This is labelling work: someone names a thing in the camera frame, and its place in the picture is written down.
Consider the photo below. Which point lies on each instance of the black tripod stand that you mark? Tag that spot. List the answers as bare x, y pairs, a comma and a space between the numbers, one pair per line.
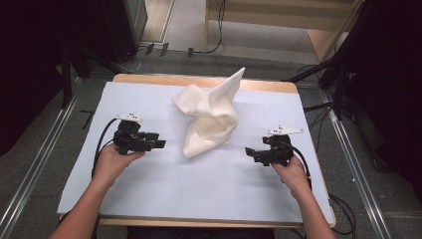
338, 86

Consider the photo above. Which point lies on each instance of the white mesh laundry bag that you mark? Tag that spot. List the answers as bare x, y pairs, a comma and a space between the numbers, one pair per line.
212, 116

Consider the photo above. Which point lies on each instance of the person's left hand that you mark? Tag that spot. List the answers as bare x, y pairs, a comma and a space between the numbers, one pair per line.
111, 164

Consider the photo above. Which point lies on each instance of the metal floor rail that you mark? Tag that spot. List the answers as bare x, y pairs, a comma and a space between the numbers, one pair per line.
36, 156
358, 172

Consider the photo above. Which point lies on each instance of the person's right hand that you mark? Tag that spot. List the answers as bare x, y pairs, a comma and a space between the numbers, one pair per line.
293, 177

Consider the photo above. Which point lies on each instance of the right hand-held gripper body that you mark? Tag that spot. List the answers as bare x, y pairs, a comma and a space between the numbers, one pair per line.
278, 149

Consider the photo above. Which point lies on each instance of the person's dark clothing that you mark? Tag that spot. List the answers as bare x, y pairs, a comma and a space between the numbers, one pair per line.
199, 233

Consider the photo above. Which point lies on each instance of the light wooden shelf unit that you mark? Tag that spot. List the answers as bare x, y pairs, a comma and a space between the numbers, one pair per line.
265, 13

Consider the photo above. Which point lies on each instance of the black cabinet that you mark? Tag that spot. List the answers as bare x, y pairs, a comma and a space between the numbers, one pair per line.
124, 26

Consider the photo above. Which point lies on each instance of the wooden table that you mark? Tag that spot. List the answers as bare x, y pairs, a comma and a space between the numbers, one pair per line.
149, 78

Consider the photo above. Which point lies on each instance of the light blue mat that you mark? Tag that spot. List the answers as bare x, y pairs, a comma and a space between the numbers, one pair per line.
199, 186

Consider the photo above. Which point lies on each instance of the black metal stand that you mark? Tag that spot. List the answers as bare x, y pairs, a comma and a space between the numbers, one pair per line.
66, 79

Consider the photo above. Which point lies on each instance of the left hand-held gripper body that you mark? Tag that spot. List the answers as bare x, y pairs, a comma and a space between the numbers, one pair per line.
127, 137

